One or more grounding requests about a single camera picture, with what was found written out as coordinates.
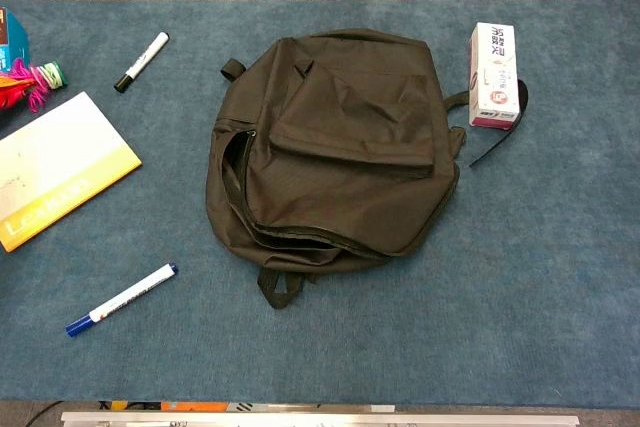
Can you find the white and pink toothpaste box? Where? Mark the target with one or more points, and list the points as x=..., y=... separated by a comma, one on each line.
x=492, y=77

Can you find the colourful feather shuttlecock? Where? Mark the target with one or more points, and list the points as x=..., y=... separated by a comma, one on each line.
x=50, y=74

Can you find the yellow and white book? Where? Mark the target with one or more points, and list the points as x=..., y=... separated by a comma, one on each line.
x=60, y=162

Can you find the blue carpet table cover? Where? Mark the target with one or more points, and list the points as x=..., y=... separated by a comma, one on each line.
x=500, y=272

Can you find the black-capped whiteboard marker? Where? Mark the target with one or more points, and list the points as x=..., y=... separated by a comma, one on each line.
x=142, y=61

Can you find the aluminium profile rail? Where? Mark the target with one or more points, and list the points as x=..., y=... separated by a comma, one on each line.
x=320, y=419

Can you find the blue-capped whiteboard marker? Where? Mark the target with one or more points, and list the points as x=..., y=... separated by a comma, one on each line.
x=125, y=297

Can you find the teal printed carton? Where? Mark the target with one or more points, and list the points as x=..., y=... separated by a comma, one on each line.
x=17, y=42

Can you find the black fabric backpack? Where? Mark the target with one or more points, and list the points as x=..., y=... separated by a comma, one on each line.
x=350, y=187

